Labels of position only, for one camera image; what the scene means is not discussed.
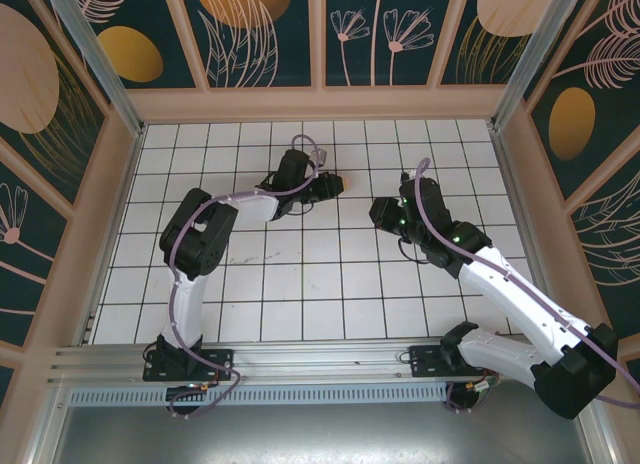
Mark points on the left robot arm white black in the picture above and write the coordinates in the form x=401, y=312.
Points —
x=187, y=309

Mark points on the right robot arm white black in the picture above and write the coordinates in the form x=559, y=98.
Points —
x=510, y=294

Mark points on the dark panel pink flowers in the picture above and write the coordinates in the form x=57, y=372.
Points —
x=380, y=34

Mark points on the dark panel orange oval feather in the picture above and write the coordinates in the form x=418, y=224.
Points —
x=570, y=124
x=130, y=54

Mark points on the dark panel orange circle leaves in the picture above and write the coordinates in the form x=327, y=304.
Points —
x=240, y=9

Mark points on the dark panel flower outline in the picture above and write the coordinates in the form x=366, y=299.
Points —
x=610, y=244
x=20, y=264

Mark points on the dark panel pink circle leaves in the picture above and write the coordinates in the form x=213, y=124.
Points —
x=25, y=69
x=500, y=14

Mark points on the grey metal sheet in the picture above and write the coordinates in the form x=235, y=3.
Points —
x=320, y=434

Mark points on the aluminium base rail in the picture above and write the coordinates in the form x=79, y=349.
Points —
x=325, y=359

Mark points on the aluminium corner post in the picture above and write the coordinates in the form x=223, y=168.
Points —
x=530, y=54
x=95, y=54

